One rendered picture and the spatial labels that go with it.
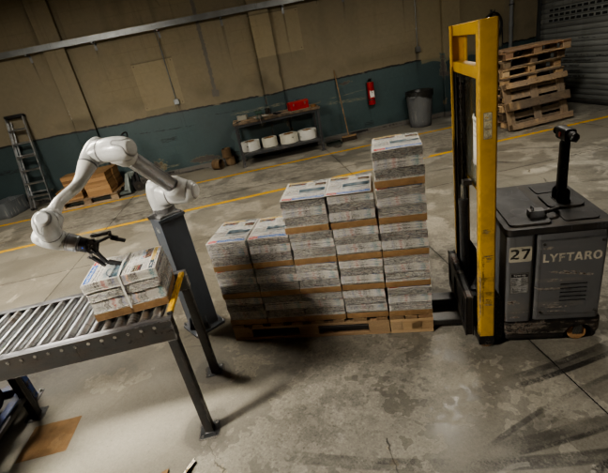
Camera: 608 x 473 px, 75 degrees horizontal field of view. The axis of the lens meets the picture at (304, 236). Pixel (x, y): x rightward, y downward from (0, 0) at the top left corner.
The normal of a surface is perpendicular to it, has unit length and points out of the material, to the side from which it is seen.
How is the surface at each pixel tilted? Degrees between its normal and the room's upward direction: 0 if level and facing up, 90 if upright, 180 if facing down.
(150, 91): 90
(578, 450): 0
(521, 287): 90
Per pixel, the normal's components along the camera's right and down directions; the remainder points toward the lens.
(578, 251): -0.15, 0.43
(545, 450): -0.18, -0.90
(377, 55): 0.15, 0.38
